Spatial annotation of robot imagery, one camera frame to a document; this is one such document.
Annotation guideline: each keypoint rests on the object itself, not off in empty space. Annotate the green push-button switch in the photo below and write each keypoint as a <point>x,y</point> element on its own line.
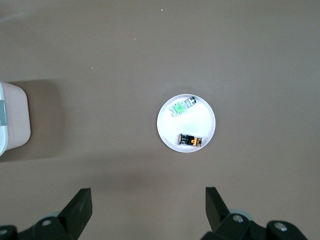
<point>181,107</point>

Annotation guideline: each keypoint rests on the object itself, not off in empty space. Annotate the orange push-button switch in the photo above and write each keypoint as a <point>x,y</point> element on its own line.
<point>190,140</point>

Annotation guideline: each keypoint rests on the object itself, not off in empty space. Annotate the white lidded storage box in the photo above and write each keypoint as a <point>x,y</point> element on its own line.
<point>15,117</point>

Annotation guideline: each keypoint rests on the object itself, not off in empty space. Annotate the pink round plate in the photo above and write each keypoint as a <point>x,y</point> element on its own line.
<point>186,125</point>

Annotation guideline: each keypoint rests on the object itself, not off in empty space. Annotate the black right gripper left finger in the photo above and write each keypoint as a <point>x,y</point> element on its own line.
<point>75,212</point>

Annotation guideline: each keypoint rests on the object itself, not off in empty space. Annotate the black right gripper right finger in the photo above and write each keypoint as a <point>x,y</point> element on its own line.
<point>220,217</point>

